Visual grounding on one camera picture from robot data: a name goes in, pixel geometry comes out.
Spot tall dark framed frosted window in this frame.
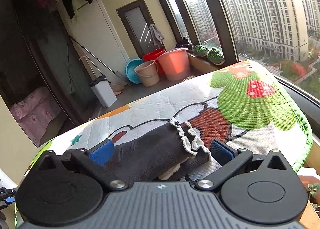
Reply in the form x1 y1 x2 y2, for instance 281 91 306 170
116 0 157 58

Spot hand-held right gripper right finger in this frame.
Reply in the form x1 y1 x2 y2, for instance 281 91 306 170
195 139 288 192

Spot pink bedding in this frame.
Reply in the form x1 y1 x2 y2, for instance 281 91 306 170
10 86 62 147

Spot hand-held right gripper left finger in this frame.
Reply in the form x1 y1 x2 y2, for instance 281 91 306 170
32 139 128 191

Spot small black object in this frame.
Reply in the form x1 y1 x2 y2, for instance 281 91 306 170
176 36 192 50

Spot small green potted plant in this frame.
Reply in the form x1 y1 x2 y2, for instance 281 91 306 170
306 183 320 207

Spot cartoon printed mat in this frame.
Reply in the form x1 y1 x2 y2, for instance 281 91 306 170
15 60 313 229

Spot white mop bucket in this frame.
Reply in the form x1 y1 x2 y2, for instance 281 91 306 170
89 75 117 108

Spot grey hanging towel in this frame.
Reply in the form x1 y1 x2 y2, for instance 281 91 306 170
149 24 165 49

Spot salmon pink plastic bucket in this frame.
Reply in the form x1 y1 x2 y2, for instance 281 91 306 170
155 47 192 81

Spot dark sliding glass door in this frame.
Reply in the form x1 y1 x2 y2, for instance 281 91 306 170
0 0 98 127

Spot flat mop with long handle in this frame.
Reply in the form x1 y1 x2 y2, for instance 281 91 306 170
70 36 128 87

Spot dark grey frilled garment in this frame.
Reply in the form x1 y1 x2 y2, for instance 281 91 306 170
104 116 213 182

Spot pink broom head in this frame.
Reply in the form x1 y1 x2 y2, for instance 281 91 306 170
110 82 128 95

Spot red plastic bucket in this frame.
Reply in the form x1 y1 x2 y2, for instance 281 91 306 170
142 49 166 75

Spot beige plastic bucket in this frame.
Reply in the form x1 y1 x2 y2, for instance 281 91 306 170
134 60 160 87

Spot high-rise apartment buildings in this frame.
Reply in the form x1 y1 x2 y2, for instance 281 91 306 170
187 0 320 69

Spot blue plastic basin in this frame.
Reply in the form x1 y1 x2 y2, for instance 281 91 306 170
125 58 144 84

